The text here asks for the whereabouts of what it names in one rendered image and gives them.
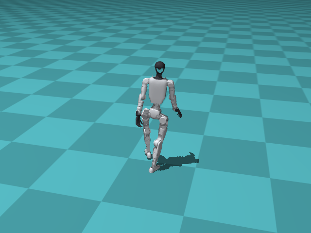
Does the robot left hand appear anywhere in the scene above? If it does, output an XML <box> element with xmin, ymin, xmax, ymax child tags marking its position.
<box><xmin>136</xmin><ymin>111</ymin><xmax>143</xmax><ymax>127</ymax></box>

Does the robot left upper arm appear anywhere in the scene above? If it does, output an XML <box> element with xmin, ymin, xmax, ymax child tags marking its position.
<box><xmin>141</xmin><ymin>78</ymin><xmax>150</xmax><ymax>100</ymax></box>

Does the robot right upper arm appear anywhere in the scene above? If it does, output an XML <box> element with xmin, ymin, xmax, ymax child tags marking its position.
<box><xmin>167</xmin><ymin>80</ymin><xmax>175</xmax><ymax>100</ymax></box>

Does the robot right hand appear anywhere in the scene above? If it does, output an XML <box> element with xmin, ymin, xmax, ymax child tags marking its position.
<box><xmin>175</xmin><ymin>108</ymin><xmax>182</xmax><ymax>118</ymax></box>

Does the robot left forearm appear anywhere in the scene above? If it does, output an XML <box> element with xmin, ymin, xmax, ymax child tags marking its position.
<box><xmin>137</xmin><ymin>94</ymin><xmax>144</xmax><ymax>115</ymax></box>

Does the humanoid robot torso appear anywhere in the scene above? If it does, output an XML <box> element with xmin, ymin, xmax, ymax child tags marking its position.
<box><xmin>148</xmin><ymin>76</ymin><xmax>167</xmax><ymax>120</ymax></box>

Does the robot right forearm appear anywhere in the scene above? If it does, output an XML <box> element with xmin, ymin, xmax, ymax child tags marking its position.
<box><xmin>171</xmin><ymin>95</ymin><xmax>178</xmax><ymax>111</ymax></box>

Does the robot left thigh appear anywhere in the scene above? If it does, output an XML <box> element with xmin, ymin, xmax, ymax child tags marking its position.
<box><xmin>141</xmin><ymin>108</ymin><xmax>151</xmax><ymax>135</ymax></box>

